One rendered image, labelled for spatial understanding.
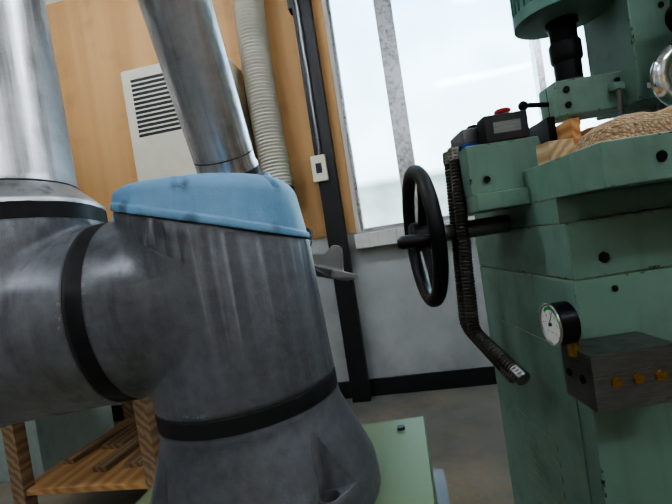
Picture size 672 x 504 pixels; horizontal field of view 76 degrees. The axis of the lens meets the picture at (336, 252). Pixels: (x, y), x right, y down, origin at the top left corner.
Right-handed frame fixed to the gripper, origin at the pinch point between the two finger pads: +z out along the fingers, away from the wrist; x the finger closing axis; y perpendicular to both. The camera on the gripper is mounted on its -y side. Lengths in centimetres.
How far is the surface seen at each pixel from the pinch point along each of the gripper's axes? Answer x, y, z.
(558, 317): -17.6, 2.0, 28.6
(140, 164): 131, 25, -107
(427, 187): -1.1, 18.7, 9.8
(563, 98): 7, 43, 33
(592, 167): -19.8, 22.5, 27.6
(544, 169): -7.2, 24.4, 26.7
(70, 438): 126, -110, -109
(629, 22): 4, 57, 41
